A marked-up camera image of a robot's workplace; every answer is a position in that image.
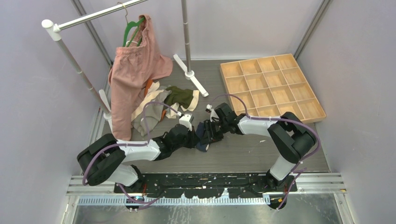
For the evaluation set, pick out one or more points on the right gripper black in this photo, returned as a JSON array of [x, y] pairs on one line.
[[211, 136]]

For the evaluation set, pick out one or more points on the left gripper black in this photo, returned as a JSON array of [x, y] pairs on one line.
[[193, 139]]

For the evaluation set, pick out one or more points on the navy underwear cream waistband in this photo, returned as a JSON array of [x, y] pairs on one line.
[[201, 137]]

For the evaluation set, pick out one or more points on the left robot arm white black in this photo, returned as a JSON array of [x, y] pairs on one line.
[[106, 159]]

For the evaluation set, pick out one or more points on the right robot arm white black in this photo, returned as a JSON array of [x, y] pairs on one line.
[[292, 138]]

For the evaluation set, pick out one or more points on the olive green underwear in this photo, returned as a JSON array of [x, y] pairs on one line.
[[186, 98]]

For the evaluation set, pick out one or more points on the orange underwear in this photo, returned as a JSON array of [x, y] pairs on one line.
[[147, 89]]

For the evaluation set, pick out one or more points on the wooden compartment tray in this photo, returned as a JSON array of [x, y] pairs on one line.
[[271, 86]]

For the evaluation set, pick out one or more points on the pink trousers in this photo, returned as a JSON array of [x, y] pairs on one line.
[[136, 61]]

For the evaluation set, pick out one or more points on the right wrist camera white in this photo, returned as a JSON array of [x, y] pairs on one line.
[[213, 115]]

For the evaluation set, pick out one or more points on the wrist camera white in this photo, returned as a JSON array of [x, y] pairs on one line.
[[186, 120], [213, 115]]

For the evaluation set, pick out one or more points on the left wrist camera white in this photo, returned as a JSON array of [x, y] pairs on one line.
[[186, 120]]

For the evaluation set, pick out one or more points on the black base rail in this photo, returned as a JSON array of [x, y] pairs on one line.
[[206, 185]]

